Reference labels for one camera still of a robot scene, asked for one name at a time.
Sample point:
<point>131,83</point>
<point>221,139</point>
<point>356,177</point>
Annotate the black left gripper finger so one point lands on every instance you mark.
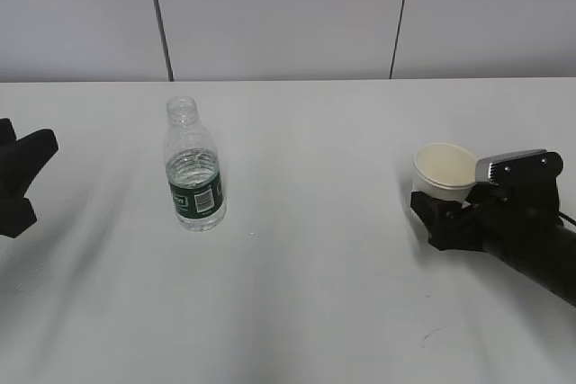
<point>23,158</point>
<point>16,215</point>

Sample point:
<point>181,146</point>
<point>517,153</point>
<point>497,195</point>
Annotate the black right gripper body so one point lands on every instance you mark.
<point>523,222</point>

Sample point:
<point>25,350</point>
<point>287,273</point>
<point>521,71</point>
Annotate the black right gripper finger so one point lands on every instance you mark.
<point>450,224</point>

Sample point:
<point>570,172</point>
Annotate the white paper cup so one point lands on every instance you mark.
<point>444,171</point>

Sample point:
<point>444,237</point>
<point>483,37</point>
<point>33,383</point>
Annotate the clear green-label water bottle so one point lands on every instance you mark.
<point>193,167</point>

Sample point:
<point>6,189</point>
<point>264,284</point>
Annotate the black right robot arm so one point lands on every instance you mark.
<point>558,278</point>

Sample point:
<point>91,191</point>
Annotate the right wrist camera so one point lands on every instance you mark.
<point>519,168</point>

